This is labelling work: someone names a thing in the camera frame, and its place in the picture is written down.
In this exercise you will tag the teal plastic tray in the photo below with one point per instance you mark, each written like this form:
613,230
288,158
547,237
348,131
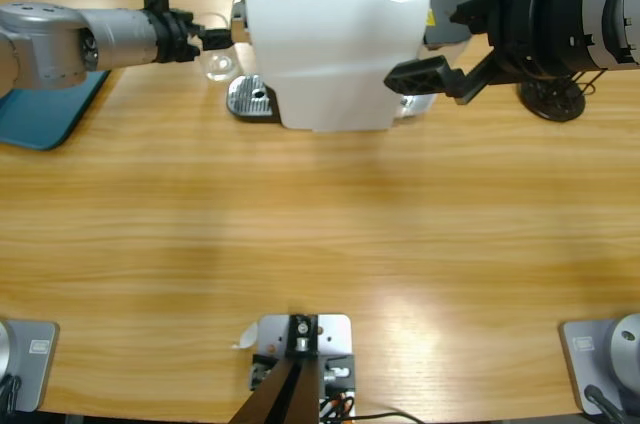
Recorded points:
45,114

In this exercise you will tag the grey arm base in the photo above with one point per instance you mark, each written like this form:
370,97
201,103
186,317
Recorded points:
580,359
35,359

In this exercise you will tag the clear drinking glass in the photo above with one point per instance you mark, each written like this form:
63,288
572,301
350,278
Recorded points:
220,66

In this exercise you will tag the white capsule coffee machine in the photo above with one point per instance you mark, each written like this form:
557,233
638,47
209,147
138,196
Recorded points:
330,54

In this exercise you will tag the clear water tank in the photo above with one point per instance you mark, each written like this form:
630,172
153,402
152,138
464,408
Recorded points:
445,24

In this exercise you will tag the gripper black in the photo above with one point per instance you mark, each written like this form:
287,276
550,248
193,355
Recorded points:
500,44
175,36

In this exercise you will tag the black capsule holder with rods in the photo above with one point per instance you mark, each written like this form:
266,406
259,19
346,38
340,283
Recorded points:
555,99

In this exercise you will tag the white mount block dark post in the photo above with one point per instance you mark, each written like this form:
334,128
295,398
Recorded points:
330,334

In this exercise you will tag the white paper tag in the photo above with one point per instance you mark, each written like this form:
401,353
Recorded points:
248,336

